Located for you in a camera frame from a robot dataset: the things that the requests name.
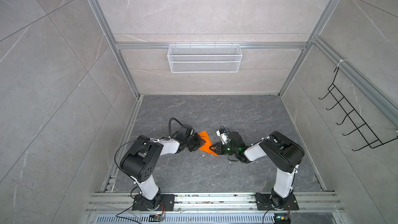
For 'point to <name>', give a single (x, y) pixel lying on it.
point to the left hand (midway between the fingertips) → (206, 138)
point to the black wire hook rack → (363, 130)
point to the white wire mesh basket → (204, 58)
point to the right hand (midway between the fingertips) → (210, 147)
